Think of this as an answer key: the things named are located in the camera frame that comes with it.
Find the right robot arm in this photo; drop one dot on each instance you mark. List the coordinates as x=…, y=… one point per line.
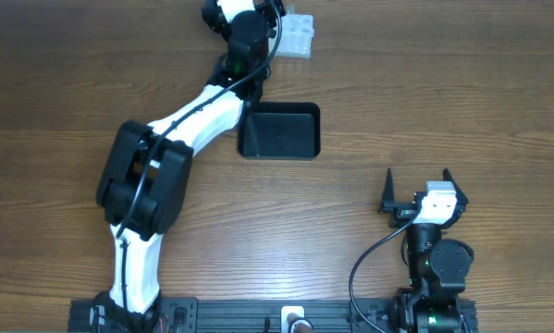
x=450, y=263

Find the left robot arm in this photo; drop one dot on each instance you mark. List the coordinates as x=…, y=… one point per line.
x=202, y=120

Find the mounting rail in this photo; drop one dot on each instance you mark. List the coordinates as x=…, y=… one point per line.
x=239, y=316

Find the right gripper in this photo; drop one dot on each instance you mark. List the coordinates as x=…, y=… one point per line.
x=403, y=209

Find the white test tube rack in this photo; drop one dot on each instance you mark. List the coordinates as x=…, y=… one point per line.
x=299, y=34

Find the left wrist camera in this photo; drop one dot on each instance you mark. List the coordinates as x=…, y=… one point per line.
x=235, y=9

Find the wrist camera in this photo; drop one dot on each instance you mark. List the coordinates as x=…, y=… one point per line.
x=438, y=203
x=235, y=9

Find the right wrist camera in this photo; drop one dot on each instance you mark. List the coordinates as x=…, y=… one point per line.
x=438, y=203

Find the black tray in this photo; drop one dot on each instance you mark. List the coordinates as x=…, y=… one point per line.
x=281, y=131

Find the clear test tube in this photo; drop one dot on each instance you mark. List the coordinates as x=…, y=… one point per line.
x=291, y=9

